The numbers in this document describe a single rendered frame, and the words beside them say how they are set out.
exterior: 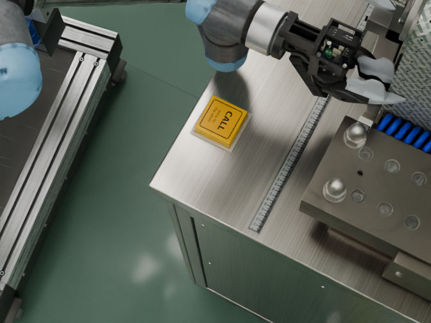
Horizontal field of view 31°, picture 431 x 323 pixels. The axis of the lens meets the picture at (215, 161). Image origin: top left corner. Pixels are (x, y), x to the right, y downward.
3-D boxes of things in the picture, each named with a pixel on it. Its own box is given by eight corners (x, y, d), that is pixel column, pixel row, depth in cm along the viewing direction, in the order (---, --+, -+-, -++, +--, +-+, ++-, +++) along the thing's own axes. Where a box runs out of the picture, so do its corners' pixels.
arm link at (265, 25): (244, 54, 124) (268, 15, 127) (270, 66, 124) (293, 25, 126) (245, 31, 117) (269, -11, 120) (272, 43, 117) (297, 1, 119)
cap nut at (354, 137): (349, 124, 125) (352, 112, 120) (370, 133, 124) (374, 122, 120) (338, 142, 124) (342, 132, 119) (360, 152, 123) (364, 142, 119)
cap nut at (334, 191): (328, 176, 122) (331, 166, 117) (350, 187, 121) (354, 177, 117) (318, 197, 121) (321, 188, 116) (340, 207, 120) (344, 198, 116)
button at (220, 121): (213, 99, 141) (212, 93, 139) (247, 116, 140) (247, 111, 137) (194, 131, 139) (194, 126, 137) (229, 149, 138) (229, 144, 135)
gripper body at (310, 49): (346, 73, 113) (271, 39, 115) (338, 98, 121) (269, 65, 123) (368, 31, 115) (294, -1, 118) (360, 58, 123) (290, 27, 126)
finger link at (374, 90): (403, 102, 113) (346, 74, 115) (396, 118, 119) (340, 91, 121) (412, 85, 114) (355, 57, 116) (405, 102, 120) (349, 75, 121)
